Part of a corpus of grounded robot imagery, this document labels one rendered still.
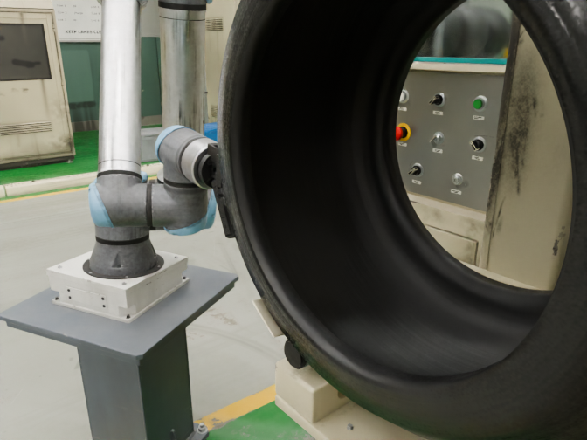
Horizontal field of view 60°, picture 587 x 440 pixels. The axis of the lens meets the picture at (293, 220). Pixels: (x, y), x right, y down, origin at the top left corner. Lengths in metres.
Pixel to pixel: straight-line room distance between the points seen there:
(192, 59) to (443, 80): 0.64
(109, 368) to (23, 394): 0.78
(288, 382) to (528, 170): 0.48
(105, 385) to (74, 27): 7.29
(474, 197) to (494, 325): 0.65
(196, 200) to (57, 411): 1.36
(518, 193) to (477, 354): 0.27
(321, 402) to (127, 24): 0.89
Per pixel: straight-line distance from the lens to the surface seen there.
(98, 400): 1.77
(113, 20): 1.24
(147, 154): 6.17
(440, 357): 0.74
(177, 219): 1.07
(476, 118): 1.36
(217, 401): 2.11
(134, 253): 1.50
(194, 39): 1.33
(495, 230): 0.90
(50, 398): 2.31
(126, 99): 1.15
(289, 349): 0.74
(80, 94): 8.65
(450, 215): 1.39
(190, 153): 0.96
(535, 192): 0.86
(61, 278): 1.58
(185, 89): 1.35
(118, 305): 1.46
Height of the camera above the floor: 1.32
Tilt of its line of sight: 19 degrees down
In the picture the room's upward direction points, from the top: straight up
